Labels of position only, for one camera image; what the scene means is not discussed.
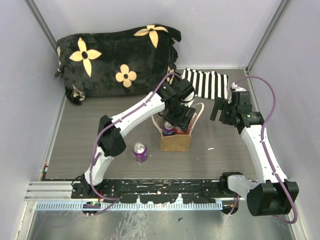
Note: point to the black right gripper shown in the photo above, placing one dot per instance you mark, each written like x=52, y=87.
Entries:
x=221, y=104

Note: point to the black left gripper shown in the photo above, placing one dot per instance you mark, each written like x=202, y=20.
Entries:
x=183, y=121

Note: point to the red soda can front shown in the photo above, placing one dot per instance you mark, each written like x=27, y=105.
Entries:
x=178, y=130

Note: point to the purple fanta can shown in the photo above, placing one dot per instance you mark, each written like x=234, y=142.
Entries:
x=140, y=152
x=167, y=129

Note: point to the brown canvas tote bag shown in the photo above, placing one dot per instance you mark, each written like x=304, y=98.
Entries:
x=177, y=142

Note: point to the purple Fanta can front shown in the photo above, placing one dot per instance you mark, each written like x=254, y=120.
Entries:
x=140, y=152

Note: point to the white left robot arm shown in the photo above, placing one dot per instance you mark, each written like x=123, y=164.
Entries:
x=110, y=143

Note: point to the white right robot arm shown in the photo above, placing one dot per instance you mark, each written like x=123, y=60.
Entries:
x=272, y=194

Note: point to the black white striped cloth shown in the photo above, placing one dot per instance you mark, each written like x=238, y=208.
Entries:
x=208, y=85

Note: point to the black floral plush blanket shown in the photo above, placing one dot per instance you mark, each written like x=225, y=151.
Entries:
x=109, y=64

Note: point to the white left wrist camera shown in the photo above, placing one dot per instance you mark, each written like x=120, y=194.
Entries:
x=188, y=101

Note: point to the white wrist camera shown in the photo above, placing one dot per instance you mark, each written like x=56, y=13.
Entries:
x=236, y=88
x=188, y=101

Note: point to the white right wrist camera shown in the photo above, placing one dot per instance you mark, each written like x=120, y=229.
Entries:
x=236, y=88

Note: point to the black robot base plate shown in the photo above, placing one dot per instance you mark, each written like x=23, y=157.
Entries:
x=154, y=191

